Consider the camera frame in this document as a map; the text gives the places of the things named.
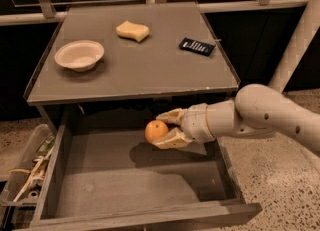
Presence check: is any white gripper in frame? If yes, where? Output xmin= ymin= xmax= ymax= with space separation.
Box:
xmin=153 ymin=103 xmax=215 ymax=149

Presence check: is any orange fruit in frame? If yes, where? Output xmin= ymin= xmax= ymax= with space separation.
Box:
xmin=145 ymin=120 xmax=169 ymax=143

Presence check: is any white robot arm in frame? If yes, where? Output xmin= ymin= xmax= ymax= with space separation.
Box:
xmin=153 ymin=0 xmax=320 ymax=154

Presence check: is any grey cabinet with counter top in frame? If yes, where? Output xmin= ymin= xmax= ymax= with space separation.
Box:
xmin=25 ymin=3 xmax=240 ymax=121

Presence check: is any open grey top drawer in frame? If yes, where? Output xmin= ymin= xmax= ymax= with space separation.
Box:
xmin=28 ymin=115 xmax=261 ymax=231

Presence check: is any dark blue snack packet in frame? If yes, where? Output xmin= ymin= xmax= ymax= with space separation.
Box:
xmin=179 ymin=38 xmax=215 ymax=56

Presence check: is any yellow sponge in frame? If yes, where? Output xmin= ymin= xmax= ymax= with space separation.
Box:
xmin=116 ymin=21 xmax=150 ymax=42

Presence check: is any white paper bowl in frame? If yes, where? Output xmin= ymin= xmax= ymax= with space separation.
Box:
xmin=54 ymin=40 xmax=105 ymax=72

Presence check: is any clear plastic bin with clutter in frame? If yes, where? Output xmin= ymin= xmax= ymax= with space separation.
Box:
xmin=0 ymin=124 xmax=55 ymax=207

